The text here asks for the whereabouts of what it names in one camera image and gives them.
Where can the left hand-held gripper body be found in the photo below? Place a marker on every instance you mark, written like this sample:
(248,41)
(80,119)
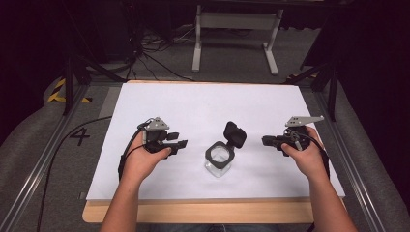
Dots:
(154,134)

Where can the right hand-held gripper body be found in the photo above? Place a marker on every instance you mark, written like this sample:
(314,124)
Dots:
(295,135)

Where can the clear jar with black lid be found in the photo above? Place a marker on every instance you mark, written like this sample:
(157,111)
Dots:
(223,151)

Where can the person's right hand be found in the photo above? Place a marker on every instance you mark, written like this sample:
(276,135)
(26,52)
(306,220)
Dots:
(306,156)

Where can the person's left hand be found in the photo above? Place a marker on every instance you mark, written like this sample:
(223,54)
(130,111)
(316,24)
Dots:
(145,160)

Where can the white paper sheet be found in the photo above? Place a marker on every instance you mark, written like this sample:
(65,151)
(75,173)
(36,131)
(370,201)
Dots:
(212,129)

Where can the black tripod stand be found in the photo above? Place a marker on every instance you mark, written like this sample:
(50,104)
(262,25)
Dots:
(80,67)
(322,77)

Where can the yellow black hazard tape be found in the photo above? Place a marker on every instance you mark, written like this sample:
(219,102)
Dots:
(61,93)

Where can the aluminium floor rail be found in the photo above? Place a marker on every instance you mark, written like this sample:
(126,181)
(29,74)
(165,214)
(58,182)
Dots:
(38,164)
(348,161)

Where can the grey metal desk frame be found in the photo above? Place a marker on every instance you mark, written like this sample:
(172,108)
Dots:
(235,35)

